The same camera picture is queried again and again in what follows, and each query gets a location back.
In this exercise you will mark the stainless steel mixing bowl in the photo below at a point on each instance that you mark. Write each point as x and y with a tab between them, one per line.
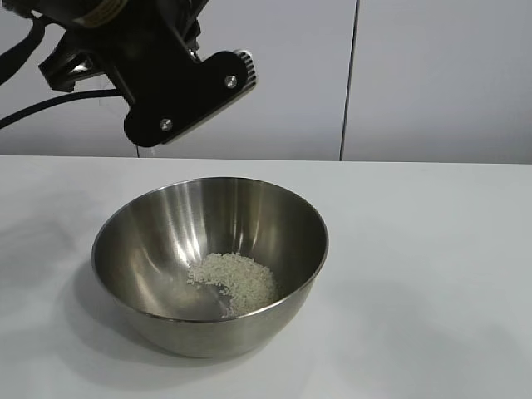
166	232

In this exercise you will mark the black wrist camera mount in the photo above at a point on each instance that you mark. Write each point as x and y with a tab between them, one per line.
191	99

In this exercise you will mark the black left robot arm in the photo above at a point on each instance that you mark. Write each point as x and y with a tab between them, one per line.
104	5

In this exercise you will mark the white rice grains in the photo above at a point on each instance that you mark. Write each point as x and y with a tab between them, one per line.
245	282

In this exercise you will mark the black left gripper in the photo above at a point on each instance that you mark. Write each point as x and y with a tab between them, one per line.
124	45

